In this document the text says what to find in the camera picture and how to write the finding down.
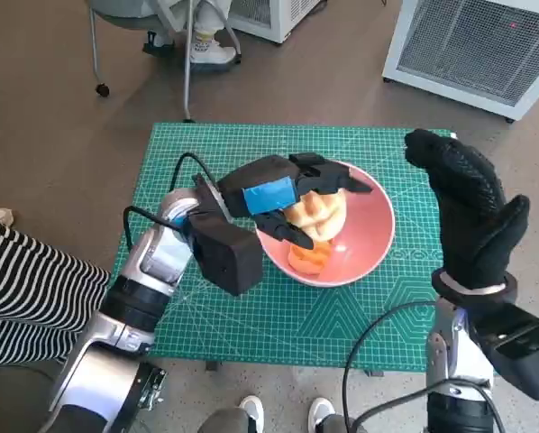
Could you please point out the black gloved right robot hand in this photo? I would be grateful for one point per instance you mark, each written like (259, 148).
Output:
(472, 216)

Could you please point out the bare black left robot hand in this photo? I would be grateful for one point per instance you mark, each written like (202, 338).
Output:
(260, 185)

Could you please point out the round toy bread bun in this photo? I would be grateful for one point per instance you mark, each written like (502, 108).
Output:
(323, 216)

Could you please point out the long orange toy bread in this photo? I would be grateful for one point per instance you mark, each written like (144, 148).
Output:
(310, 261)

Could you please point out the pink bowl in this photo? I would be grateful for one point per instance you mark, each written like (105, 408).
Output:
(368, 243)

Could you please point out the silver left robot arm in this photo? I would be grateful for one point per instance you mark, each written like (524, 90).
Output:
(107, 352)

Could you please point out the metal pole leg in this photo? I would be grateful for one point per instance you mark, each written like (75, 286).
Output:
(187, 90)

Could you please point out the green cutting mat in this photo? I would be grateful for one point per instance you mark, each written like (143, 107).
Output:
(269, 325)

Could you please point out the seated person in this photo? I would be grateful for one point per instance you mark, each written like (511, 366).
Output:
(208, 49)

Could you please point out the small white mesh-front appliance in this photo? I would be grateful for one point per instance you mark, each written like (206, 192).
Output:
(276, 22)

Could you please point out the large white mesh-front appliance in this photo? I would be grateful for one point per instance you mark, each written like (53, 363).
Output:
(468, 45)

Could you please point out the black table clip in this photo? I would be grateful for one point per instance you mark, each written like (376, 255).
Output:
(373, 372)
(213, 366)

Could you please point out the grey chair on casters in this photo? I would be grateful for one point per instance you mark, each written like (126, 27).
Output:
(116, 15)

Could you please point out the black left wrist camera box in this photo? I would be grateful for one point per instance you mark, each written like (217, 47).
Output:
(226, 257)

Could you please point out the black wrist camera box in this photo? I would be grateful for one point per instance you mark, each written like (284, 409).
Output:
(226, 257)
(522, 352)

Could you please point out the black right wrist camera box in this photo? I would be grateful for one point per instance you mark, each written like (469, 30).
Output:
(522, 352)

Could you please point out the black metal bracket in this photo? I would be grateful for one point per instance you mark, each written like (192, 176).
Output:
(154, 383)

